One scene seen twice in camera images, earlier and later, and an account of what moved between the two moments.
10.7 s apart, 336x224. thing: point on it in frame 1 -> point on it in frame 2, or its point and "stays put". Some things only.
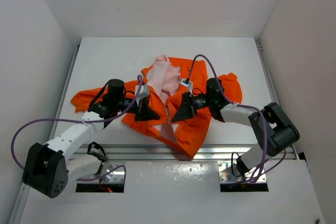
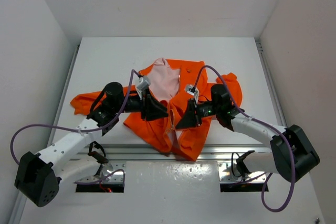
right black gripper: (186, 109) -> (189, 119)
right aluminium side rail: (270, 85) stays put
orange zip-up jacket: (172, 99) stays put
